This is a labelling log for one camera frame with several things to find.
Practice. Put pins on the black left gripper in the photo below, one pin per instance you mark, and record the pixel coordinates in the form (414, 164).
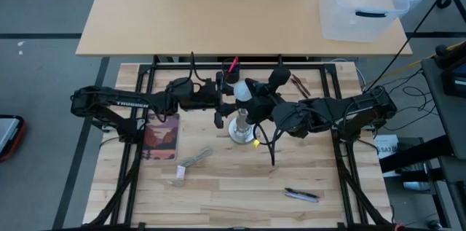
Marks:
(205, 94)

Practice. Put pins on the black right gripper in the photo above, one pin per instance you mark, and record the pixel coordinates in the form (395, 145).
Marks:
(264, 103)

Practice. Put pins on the white round lightbulb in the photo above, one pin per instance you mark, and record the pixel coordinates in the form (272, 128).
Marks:
(242, 92)

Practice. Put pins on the silver lamp base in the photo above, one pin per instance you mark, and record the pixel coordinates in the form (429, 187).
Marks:
(241, 132)

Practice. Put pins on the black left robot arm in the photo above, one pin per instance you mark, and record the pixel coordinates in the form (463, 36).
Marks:
(109, 100)

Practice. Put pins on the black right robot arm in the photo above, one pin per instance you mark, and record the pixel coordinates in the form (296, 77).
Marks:
(364, 110)

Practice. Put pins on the black pen cup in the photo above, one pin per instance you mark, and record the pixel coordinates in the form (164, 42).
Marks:
(231, 77)

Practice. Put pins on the blue marker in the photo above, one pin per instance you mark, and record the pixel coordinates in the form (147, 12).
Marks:
(236, 69)

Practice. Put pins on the pink marker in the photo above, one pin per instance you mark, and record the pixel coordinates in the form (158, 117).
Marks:
(233, 65)

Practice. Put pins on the landscape print notebook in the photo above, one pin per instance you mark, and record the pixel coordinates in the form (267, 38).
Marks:
(162, 140)

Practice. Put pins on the light wooden desk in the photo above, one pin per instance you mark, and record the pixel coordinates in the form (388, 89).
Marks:
(200, 12)

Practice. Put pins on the black pen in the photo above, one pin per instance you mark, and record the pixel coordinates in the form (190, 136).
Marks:
(302, 192)

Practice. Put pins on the grey pen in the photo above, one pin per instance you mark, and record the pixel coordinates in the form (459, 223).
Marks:
(302, 197)

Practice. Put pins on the clear plastic storage bin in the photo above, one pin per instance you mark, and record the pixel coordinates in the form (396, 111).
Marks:
(364, 27)

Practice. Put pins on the white printed cardboard box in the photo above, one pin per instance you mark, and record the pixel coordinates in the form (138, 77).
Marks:
(386, 143)

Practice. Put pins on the black metal beam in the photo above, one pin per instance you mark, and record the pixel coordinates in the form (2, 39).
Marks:
(415, 154)

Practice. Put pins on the dark grey side table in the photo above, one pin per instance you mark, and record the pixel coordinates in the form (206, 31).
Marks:
(442, 114)

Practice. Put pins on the red clamp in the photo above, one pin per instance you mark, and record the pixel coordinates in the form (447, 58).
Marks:
(399, 227)

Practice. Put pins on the black device box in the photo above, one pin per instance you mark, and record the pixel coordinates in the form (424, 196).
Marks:
(455, 89)

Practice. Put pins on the red-edged case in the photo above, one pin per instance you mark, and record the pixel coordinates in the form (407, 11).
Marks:
(7, 132)

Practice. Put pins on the black aluminium table frame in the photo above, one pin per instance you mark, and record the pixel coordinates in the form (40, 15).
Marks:
(309, 66)

